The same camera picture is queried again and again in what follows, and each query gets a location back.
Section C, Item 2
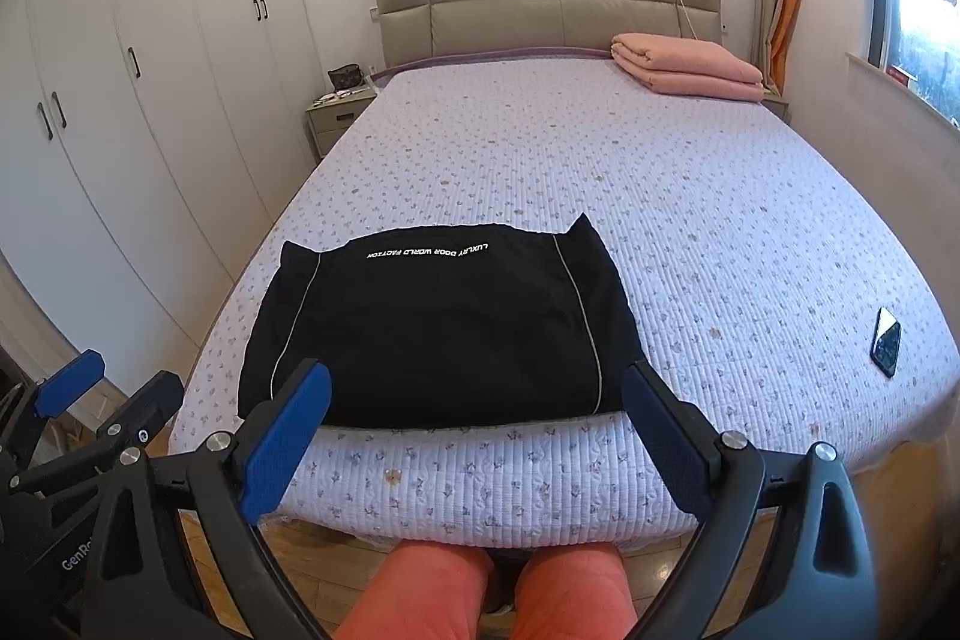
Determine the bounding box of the black smartphone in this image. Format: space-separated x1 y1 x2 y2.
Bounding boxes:
870 306 904 378

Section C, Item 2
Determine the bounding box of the person's right leg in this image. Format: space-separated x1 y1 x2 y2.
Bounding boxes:
510 539 640 640

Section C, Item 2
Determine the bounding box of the person's left leg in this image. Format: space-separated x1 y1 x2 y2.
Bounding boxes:
351 539 497 640

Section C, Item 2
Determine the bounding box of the black hooded jacket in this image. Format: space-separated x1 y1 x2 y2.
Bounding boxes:
238 212 650 429

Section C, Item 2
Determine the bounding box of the person's leg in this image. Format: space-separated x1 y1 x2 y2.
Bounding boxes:
351 539 497 640
510 539 640 640

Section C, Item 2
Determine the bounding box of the folded pink blanket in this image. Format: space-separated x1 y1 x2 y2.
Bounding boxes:
610 32 764 103

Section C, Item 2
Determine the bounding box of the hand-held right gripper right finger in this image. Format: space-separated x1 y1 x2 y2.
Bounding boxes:
622 359 878 640

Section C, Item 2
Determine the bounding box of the white wardrobe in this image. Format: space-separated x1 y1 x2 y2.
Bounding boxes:
0 0 325 412

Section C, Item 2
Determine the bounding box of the beige padded headboard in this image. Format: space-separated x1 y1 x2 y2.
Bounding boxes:
370 0 722 71

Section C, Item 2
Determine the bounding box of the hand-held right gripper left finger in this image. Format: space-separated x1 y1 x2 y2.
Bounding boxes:
79 357 333 640

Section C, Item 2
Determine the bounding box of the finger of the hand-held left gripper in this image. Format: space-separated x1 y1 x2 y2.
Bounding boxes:
9 372 185 500
0 349 106 470

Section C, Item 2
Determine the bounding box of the bed with floral quilt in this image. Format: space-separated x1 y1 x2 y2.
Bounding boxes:
169 59 960 551

